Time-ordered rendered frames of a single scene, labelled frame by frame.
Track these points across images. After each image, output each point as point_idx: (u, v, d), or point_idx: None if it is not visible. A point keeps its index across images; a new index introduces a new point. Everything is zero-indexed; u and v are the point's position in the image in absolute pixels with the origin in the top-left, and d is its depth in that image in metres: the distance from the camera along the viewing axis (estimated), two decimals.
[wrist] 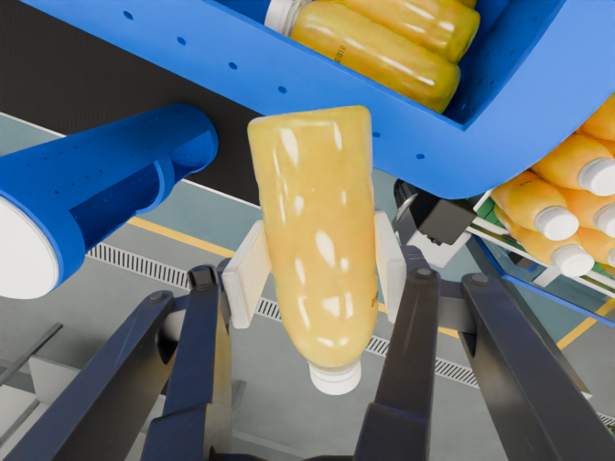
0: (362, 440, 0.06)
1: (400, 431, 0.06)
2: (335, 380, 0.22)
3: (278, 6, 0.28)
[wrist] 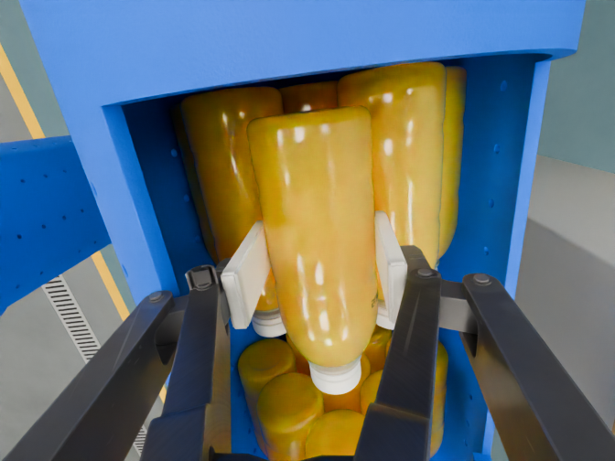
0: (362, 440, 0.06)
1: (401, 431, 0.06)
2: (335, 380, 0.22)
3: None
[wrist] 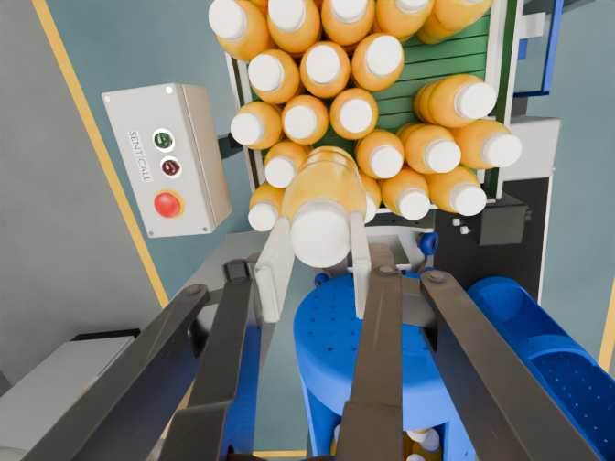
0: (342, 438, 0.06)
1: (377, 424, 0.06)
2: None
3: (415, 437, 0.53)
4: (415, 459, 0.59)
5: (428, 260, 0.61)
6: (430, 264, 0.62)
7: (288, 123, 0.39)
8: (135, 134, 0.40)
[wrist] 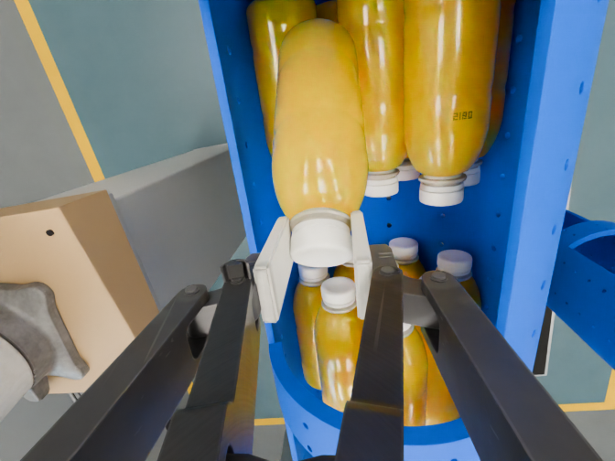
0: (342, 438, 0.06)
1: (378, 424, 0.06)
2: None
3: (437, 197, 0.28)
4: None
5: None
6: None
7: None
8: None
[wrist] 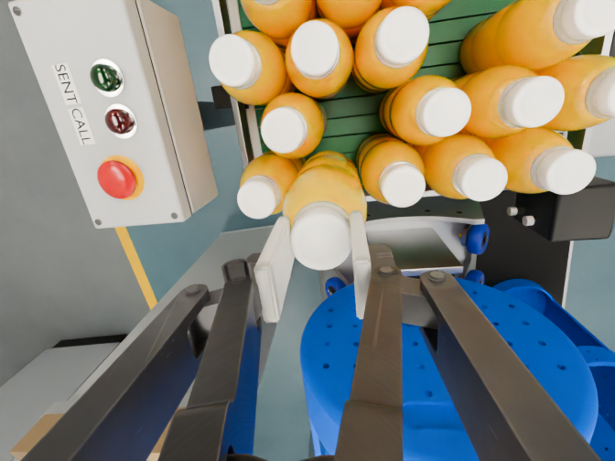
0: (342, 438, 0.06)
1: (377, 424, 0.06)
2: None
3: None
4: None
5: (471, 261, 0.48)
6: (473, 266, 0.49)
7: (297, 49, 0.25)
8: (64, 68, 0.26)
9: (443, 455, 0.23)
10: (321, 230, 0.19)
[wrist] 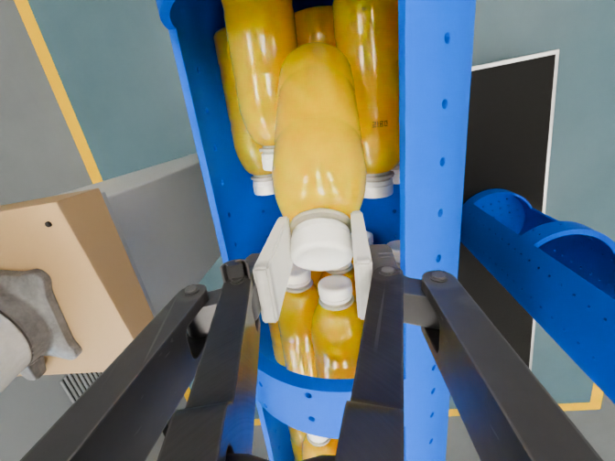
0: (343, 439, 0.06)
1: (378, 424, 0.06)
2: None
3: (369, 190, 0.33)
4: None
5: None
6: None
7: None
8: None
9: None
10: (322, 251, 0.18)
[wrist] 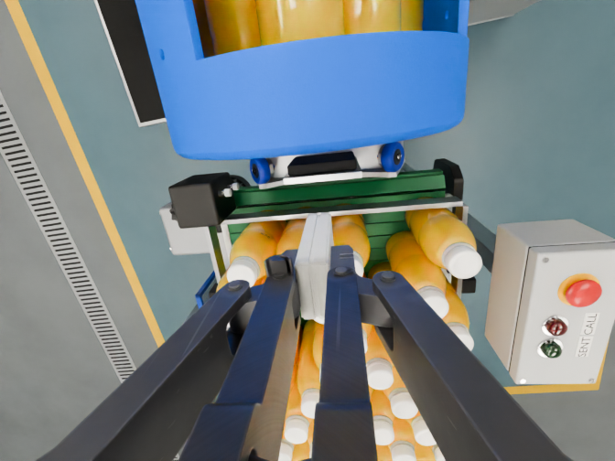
0: (317, 441, 0.06)
1: (349, 422, 0.06)
2: None
3: None
4: None
5: None
6: None
7: None
8: (578, 354, 0.39)
9: (333, 150, 0.21)
10: None
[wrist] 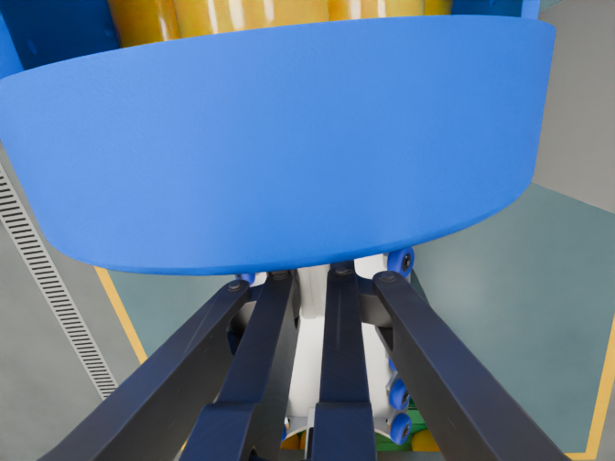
0: (317, 441, 0.06)
1: (349, 422, 0.06)
2: None
3: None
4: None
5: None
6: None
7: None
8: None
9: (301, 262, 0.10)
10: None
